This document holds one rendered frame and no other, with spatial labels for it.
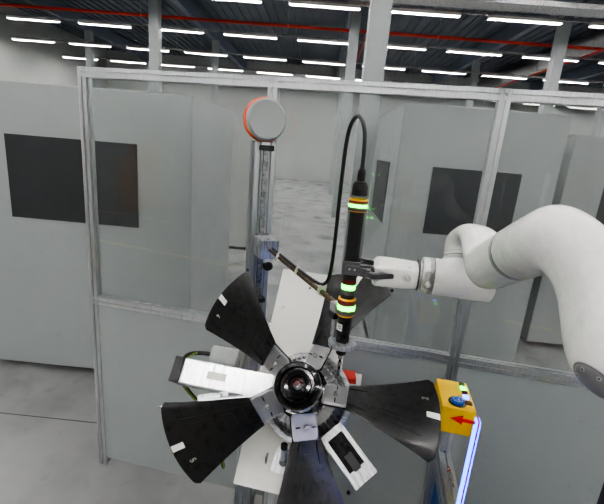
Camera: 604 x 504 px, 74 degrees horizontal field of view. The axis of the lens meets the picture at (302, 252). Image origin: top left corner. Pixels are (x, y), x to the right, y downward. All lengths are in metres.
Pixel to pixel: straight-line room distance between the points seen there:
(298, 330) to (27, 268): 2.45
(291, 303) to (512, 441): 1.18
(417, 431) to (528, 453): 1.13
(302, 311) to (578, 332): 0.97
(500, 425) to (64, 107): 3.01
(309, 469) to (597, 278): 0.77
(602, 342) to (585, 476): 1.75
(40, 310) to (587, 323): 3.34
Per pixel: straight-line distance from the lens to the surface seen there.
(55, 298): 3.41
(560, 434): 2.12
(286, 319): 1.38
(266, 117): 1.54
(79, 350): 3.49
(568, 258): 0.59
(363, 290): 1.14
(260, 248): 1.48
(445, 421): 1.40
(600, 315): 0.55
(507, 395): 1.97
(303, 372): 1.05
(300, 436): 1.08
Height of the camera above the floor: 1.79
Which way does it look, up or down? 15 degrees down
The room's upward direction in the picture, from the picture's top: 5 degrees clockwise
